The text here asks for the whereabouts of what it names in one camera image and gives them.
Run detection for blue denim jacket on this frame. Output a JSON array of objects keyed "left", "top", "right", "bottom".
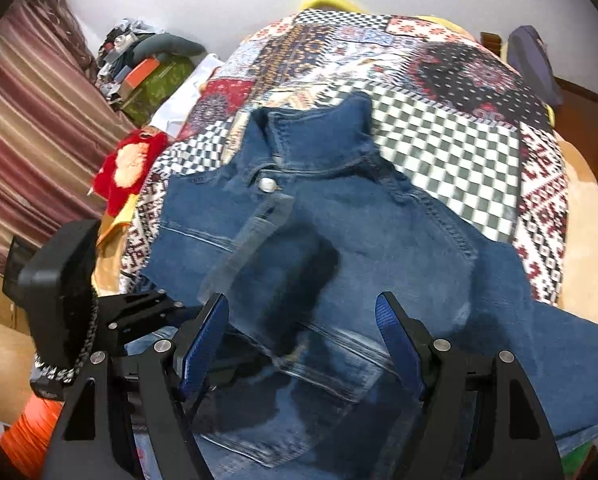
[{"left": 136, "top": 93, "right": 598, "bottom": 479}]

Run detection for orange left sleeve forearm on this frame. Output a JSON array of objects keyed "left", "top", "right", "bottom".
[{"left": 0, "top": 394, "right": 62, "bottom": 479}]

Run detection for red plush toy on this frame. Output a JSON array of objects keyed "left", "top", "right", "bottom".
[{"left": 90, "top": 126, "right": 171, "bottom": 217}]

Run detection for striped maroon curtain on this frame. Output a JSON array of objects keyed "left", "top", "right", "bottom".
[{"left": 0, "top": 0, "right": 133, "bottom": 271}]

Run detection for orange box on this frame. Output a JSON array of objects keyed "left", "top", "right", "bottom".
[{"left": 123, "top": 58, "right": 160, "bottom": 88}]

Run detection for dark grey cushion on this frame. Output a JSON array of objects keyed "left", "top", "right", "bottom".
[{"left": 131, "top": 32, "right": 206, "bottom": 66}]

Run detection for patchwork patterned bedspread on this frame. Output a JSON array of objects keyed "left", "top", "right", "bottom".
[{"left": 112, "top": 9, "right": 568, "bottom": 304}]

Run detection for purple hanging bag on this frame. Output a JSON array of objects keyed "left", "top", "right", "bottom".
[{"left": 505, "top": 25, "right": 564, "bottom": 107}]

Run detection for yellow fleece blanket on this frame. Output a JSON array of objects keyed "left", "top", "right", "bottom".
[{"left": 299, "top": 0, "right": 364, "bottom": 13}]

